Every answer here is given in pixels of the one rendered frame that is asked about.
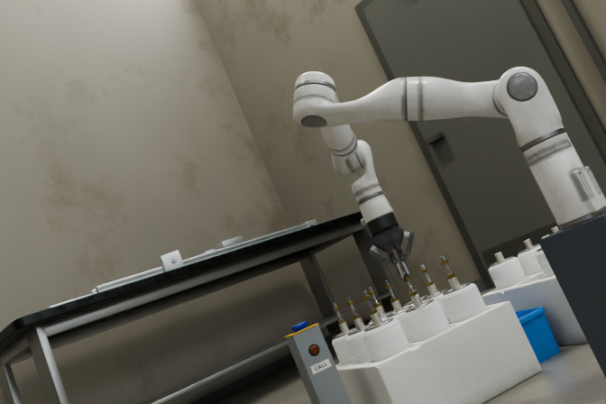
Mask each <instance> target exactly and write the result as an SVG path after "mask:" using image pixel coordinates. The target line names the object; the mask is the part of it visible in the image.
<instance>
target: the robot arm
mask: <svg viewBox="0 0 606 404"><path fill-rule="evenodd" d="M466 116H481V117H498V118H509V120H510V122H511V124H512V126H513V129H514V131H515V134H516V138H517V144H518V146H519V148H520V150H521V152H522V154H523V156H524V158H525V160H526V162H527V164H528V166H529V168H530V170H531V172H532V174H533V176H534V178H535V180H536V182H537V184H538V186H539V188H540V190H541V192H542V194H543V196H544V198H545V200H546V202H547V204H548V206H549V208H550V210H551V212H552V213H553V215H554V217H555V220H556V222H557V223H558V225H559V227H560V229H561V231H563V230H565V229H568V228H570V227H573V226H576V225H579V224H581V223H584V222H586V221H588V220H591V219H593V218H595V217H597V216H601V215H603V214H604V213H606V198H605V196H604V195H603V194H602V192H601V189H600V187H599V185H598V183H597V181H596V179H595V177H594V176H593V174H592V172H591V169H590V168H589V167H588V166H586V167H584V166H583V164H582V162H581V160H580V158H579V156H578V154H577V152H576V150H575V148H574V147H573V145H572V143H571V141H570V139H569V137H568V135H567V133H566V131H565V129H564V127H563V124H562V118H561V115H560V113H559V111H558V109H557V107H556V103H555V101H554V99H553V98H552V96H551V94H550V92H549V90H548V88H547V86H546V83H545V82H544V80H543V79H542V78H541V77H540V75H539V74H538V73H537V72H536V71H535V70H533V69H530V68H527V67H516V68H513V69H509V70H508V71H506V72H505V73H504V74H503V75H502V76H501V78H500V79H499V80H493V81H486V82H477V83H465V82H459V81H454V80H450V79H445V78H435V77H410V78H395V79H393V80H391V81H390V82H388V83H386V84H384V85H382V86H381V87H379V88H377V89H376V90H374V91H373V92H371V93H370V94H369V95H367V96H364V97H362V98H360V99H357V100H354V101H350V102H344V103H339V99H338V96H337V93H336V88H335V82H334V81H333V80H332V79H331V78H330V77H329V76H328V75H327V74H325V73H322V72H317V71H311V72H307V73H304V74H302V75H301V76H299V77H298V79H297V81H296V84H295V87H294V101H293V119H294V121H295V122H296V123H297V124H299V125H301V126H305V127H312V128H320V129H321V132H322V134H323V137H324V140H325V142H326V144H327V146H328V147H329V149H330V150H331V152H332V162H333V165H334V168H335V170H336V171H337V172H338V173H339V174H341V175H349V174H351V173H353V172H355V171H357V170H360V169H362V168H364V173H363V175H362V176H361V177H360V178H359V179H358V180H356V181H355V182H354V183H353V184H352V191H353V194H354V196H355V198H356V201H357V203H358V205H359V208H360V210H361V213H362V216H363V219H361V223H362V226H366V225H367V227H368V229H369V232H370V234H371V236H372V248H371V250H370V251H368V254H369V255H371V256H372V257H374V258H375V259H377V260H379V261H380V262H383V263H384V264H386V265H388V264H392V265H393V266H394V268H395V270H396V272H397V274H398V276H399V277H400V276H401V278H402V279H403V278H405V276H404V274H403V271H402V269H401V268H400V265H399V263H398V261H397V259H396V257H395V255H394V253H393V251H392V250H393V249H396V251H397V254H398V256H399V259H400V261H401V265H402V267H403V269H404V271H405V272H406V273H407V276H409V273H410V268H409V265H408V263H407V261H406V258H407V257H408V256H409V255H410V253H411V248H412V244H413V239H414V233H413V232H411V233H410V232H405V231H404V230H403V229H402V228H401V227H400V226H399V223H398V221H397V219H396V217H395V215H394V211H393V209H392V207H390V204H389V202H388V200H387V198H386V197H385V196H384V194H383V192H382V190H381V186H380V184H379V182H378V180H377V178H376V174H375V170H374V166H373V159H372V150H371V147H370V146H369V144H368V143H367V142H365V141H362V140H359V141H357V139H356V137H355V135H354V133H353V131H352V129H351V127H350V126H349V124H358V123H370V122H391V121H426V120H437V119H449V118H457V117H466ZM403 235H405V239H406V240H407V241H408V242H407V247H406V251H405V252H404V253H403V251H402V249H401V247H400V246H401V244H402V239H403ZM376 247H377V248H379V249H381V250H382V251H384V252H386V253H387V254H388V255H389V257H390V260H387V259H386V258H384V257H382V256H381V255H379V254H378V250H376Z"/></svg>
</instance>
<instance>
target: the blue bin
mask: <svg viewBox="0 0 606 404"><path fill-rule="evenodd" d="M515 313H516V315H517V317H518V319H519V322H520V324H521V326H522V328H523V330H524V332H525V334H526V336H527V338H528V341H529V343H530V345H531V347H532V349H533V351H534V353H535V355H536V357H537V360H538V362H539V363H542V362H543V361H545V360H547V359H549V358H550V357H552V356H554V355H556V354H559V353H560V349H559V347H558V344H557V342H556V339H555V337H554V335H553V332H552V330H551V328H550V325H549V324H548V322H547V319H546V316H545V310H544V308H543V307H539V308H531V309H526V310H521V311H516V312H515Z"/></svg>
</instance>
